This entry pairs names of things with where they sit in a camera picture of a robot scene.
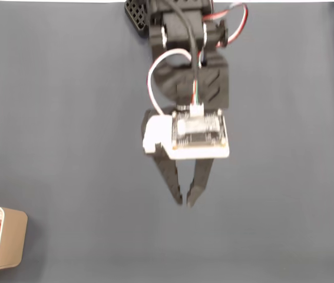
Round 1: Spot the tan box with white rim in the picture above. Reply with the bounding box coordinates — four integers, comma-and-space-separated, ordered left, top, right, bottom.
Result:
0, 205, 29, 272

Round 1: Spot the white gripper servo cable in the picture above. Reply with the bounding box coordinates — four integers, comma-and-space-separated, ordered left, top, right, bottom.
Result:
147, 49, 193, 116

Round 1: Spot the camera board on white mount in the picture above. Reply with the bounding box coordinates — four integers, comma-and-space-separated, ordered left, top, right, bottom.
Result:
142, 103, 231, 161

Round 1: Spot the black camera cable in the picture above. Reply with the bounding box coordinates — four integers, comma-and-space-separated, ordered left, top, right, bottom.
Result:
166, 0, 204, 104

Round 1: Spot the red white black servo cable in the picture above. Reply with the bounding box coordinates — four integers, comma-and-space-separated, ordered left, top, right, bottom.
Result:
203, 2, 249, 48

